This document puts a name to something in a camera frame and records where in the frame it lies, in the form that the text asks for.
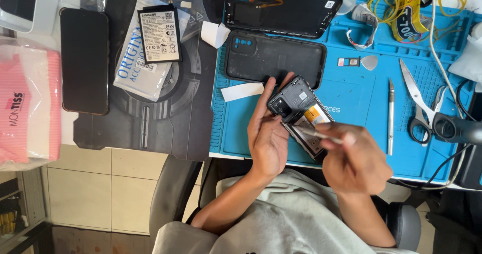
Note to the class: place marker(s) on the black patterned desk mat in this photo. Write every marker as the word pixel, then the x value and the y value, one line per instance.
pixel 169 126

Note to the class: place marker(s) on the person's left hand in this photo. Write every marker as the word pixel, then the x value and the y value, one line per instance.
pixel 263 141

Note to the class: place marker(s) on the white tissue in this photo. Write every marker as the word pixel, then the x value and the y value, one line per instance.
pixel 469 58

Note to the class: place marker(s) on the black phone case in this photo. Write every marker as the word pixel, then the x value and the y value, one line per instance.
pixel 275 58

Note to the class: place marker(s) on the black phone back frame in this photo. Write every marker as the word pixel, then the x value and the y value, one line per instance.
pixel 286 16

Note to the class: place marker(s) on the small card tray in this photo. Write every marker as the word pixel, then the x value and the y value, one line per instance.
pixel 348 61

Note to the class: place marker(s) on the black smartphone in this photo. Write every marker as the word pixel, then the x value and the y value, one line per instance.
pixel 297 99
pixel 84 61

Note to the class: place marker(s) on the pink tissue pack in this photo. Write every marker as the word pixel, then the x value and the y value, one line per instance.
pixel 30 103

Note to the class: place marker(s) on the white blue printed packaging bag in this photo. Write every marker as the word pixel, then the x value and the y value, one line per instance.
pixel 141 77

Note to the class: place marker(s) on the white paper strip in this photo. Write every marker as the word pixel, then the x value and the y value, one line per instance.
pixel 241 91

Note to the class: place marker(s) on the white device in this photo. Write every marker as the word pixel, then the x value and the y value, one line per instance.
pixel 26 5

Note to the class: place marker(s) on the white curled paper piece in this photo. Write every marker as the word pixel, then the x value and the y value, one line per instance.
pixel 214 33

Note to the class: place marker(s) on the black phone battery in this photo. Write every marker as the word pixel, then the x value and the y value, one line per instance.
pixel 159 35

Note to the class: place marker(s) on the person's right hand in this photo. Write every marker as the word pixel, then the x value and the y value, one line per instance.
pixel 357 163

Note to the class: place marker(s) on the metal scalpel knife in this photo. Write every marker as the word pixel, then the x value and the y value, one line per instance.
pixel 391 114

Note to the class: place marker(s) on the yellow rubber bands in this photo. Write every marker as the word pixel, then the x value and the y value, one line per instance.
pixel 380 5

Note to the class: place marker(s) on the black grey office chair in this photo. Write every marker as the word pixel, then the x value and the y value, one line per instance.
pixel 171 193

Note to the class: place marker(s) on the storage shelf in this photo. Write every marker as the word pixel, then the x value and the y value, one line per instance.
pixel 19 208

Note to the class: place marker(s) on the metal tweezers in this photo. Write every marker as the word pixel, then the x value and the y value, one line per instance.
pixel 308 132

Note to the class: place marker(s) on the blue repair mat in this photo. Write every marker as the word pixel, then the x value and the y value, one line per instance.
pixel 361 95

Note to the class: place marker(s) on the person's right fingers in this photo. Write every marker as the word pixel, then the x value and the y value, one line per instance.
pixel 335 135

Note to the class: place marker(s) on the yellow glue tube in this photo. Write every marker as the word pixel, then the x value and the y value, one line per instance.
pixel 408 16

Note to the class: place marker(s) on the person's grey shirt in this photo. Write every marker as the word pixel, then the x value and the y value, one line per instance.
pixel 286 224

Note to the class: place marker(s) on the grey opening pick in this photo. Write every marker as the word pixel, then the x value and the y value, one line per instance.
pixel 369 62

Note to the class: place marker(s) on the white tape strip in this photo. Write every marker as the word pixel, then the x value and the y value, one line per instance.
pixel 367 20

